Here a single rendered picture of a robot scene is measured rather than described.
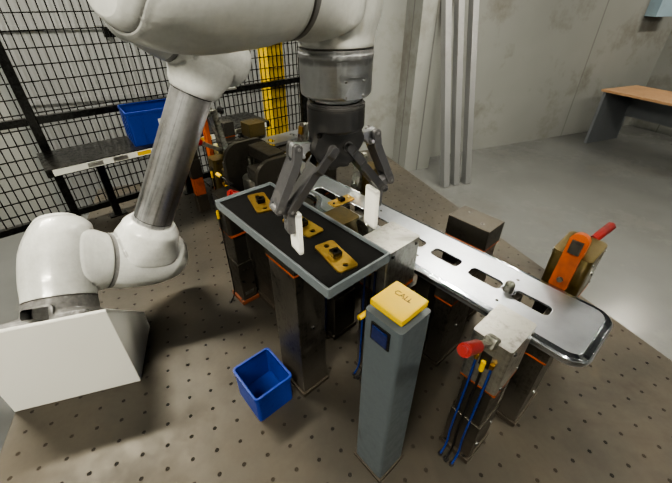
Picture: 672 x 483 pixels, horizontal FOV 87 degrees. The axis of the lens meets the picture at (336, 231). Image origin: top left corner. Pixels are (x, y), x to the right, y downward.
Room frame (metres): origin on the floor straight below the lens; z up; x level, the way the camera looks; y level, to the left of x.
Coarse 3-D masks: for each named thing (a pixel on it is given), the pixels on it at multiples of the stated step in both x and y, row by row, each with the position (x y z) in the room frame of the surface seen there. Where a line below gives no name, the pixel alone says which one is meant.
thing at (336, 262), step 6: (330, 240) 0.51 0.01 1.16; (318, 246) 0.49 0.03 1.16; (330, 246) 0.49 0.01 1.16; (336, 246) 0.49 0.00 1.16; (324, 252) 0.48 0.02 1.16; (330, 252) 0.47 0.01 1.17; (336, 252) 0.46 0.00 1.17; (342, 252) 0.48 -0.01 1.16; (324, 258) 0.46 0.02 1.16; (330, 258) 0.46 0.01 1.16; (336, 258) 0.46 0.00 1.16; (342, 258) 0.46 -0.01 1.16; (348, 258) 0.46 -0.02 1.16; (330, 264) 0.45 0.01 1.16; (336, 264) 0.44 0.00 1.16; (342, 264) 0.45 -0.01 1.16; (348, 264) 0.44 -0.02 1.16; (354, 264) 0.44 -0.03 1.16; (336, 270) 0.43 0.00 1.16; (342, 270) 0.43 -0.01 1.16; (348, 270) 0.43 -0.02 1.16
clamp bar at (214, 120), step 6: (210, 108) 1.21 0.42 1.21; (222, 108) 1.21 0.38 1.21; (210, 114) 1.18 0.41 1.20; (216, 114) 1.19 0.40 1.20; (222, 114) 1.21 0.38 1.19; (210, 120) 1.20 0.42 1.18; (216, 120) 1.19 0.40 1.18; (216, 126) 1.18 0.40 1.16; (216, 132) 1.19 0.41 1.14; (222, 132) 1.20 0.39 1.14; (216, 138) 1.21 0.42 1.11; (222, 138) 1.19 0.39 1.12; (222, 144) 1.19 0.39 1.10
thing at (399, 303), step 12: (396, 288) 0.39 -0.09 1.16; (408, 288) 0.39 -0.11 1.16; (372, 300) 0.37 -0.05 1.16; (384, 300) 0.37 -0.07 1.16; (396, 300) 0.37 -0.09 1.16; (408, 300) 0.37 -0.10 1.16; (420, 300) 0.37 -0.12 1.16; (384, 312) 0.35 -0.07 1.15; (396, 312) 0.34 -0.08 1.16; (408, 312) 0.34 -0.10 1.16
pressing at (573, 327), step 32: (352, 192) 1.01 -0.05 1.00; (416, 224) 0.82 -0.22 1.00; (416, 256) 0.68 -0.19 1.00; (480, 256) 0.68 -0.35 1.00; (448, 288) 0.56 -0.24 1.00; (480, 288) 0.56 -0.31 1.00; (544, 288) 0.56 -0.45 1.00; (544, 320) 0.47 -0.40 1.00; (576, 320) 0.47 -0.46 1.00; (608, 320) 0.48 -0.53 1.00; (576, 352) 0.40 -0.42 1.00
